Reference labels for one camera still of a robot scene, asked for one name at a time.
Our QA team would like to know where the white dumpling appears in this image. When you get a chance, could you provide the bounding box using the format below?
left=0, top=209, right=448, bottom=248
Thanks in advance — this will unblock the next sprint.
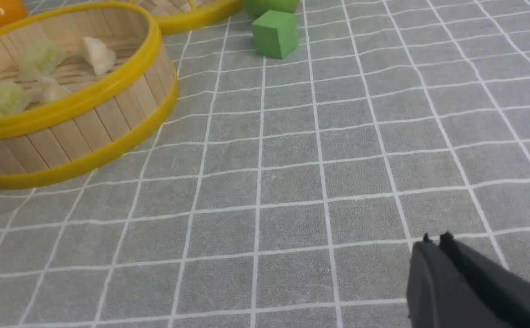
left=78, top=36, right=117, bottom=76
left=37, top=76, right=72, bottom=104

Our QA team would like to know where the grey checked tablecloth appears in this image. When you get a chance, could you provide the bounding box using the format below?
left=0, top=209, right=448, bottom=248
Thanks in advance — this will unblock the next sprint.
left=0, top=0, right=530, bottom=328

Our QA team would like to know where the bamboo steamer tray yellow rim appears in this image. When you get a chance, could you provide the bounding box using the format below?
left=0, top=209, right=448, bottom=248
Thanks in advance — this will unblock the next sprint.
left=0, top=1, right=179, bottom=189

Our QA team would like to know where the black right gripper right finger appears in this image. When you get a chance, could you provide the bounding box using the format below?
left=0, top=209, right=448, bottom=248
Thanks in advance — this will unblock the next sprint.
left=438, top=232, right=530, bottom=328

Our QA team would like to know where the green foam cube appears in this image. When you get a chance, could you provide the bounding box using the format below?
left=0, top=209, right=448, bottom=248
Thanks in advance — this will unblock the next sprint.
left=252, top=10, right=300, bottom=59

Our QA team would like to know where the green toy melon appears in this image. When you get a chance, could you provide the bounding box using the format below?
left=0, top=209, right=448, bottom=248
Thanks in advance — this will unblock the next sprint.
left=241, top=0, right=300, bottom=17

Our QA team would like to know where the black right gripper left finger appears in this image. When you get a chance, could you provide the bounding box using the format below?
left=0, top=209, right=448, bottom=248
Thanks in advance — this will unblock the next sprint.
left=406, top=233, right=507, bottom=328

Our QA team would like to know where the green dumpling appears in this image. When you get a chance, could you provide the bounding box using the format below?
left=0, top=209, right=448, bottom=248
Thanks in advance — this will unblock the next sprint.
left=19, top=39, right=66, bottom=82
left=0, top=81, right=32, bottom=118

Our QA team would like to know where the woven bamboo steamer lid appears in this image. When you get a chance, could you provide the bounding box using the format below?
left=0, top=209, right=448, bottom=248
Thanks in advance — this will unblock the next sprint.
left=126, top=0, right=242, bottom=35

